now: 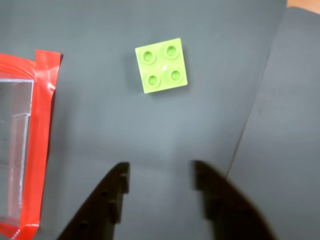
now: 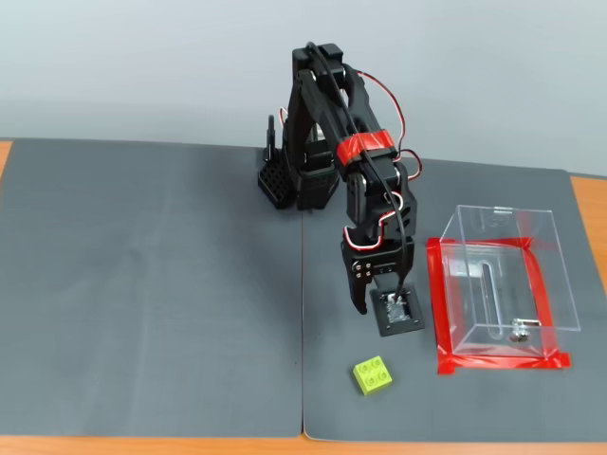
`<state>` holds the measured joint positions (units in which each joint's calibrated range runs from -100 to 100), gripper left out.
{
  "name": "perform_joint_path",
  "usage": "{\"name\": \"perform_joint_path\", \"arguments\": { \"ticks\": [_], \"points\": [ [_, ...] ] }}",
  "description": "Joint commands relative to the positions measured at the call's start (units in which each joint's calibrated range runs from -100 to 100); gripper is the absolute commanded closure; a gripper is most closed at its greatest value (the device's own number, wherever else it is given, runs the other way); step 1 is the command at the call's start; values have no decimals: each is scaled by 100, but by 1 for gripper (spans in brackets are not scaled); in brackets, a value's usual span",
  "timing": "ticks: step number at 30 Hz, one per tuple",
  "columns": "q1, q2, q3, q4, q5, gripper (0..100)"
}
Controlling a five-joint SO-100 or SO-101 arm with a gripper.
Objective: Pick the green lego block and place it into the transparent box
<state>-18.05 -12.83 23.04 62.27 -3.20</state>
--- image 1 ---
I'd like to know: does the large grey mat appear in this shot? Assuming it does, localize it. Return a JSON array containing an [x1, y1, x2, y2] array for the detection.
[[0, 0, 288, 240]]

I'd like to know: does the lime green lego block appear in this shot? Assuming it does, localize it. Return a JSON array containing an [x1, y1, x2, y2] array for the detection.
[[134, 37, 189, 95]]

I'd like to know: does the transparent plastic box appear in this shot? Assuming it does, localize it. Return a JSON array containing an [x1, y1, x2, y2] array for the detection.
[[0, 78, 35, 233]]

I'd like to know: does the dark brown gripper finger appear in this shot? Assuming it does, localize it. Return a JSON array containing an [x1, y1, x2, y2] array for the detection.
[[56, 161, 131, 240], [191, 159, 277, 240]]

